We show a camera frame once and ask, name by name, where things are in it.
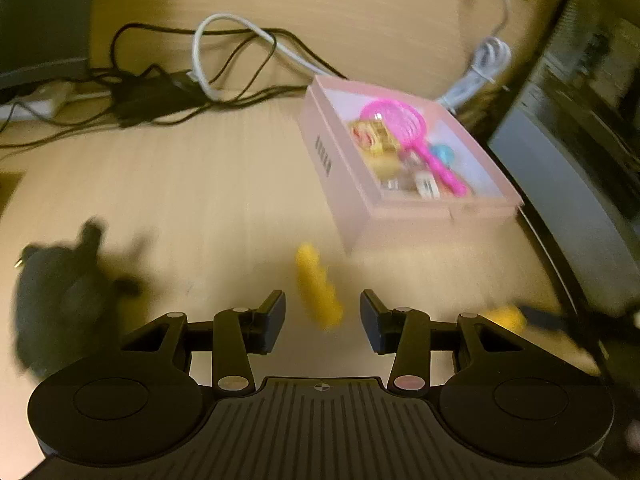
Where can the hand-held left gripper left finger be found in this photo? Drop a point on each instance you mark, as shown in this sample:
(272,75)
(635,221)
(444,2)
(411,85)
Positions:
(272,317)

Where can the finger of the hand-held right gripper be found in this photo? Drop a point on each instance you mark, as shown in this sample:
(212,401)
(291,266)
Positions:
(550,321)

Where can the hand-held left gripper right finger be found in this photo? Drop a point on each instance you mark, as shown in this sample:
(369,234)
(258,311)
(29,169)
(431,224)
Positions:
(372,322)

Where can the small yellow toy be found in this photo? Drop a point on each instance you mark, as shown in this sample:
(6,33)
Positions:
(507,317)

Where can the yellow oblong toy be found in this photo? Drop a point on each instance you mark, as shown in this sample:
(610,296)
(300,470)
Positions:
(317,290)

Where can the pink cardboard box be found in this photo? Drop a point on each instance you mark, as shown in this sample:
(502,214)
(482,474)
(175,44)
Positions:
(345,200)

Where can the clear snack packet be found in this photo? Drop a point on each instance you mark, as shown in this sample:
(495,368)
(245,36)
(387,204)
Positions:
(372,135)

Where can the pink toy strainer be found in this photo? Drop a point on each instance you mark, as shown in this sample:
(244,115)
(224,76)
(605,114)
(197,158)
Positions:
(400,120)

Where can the black plush toy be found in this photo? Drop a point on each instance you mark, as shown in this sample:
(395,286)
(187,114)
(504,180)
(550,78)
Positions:
(60,305)

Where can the black power adapter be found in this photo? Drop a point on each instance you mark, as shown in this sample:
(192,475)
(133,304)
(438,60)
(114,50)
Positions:
(150,100)

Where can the white power strip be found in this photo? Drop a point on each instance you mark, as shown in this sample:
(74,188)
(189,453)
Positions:
(35,107)

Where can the dark computer monitor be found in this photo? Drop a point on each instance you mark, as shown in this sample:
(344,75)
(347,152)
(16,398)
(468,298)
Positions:
(40,20)

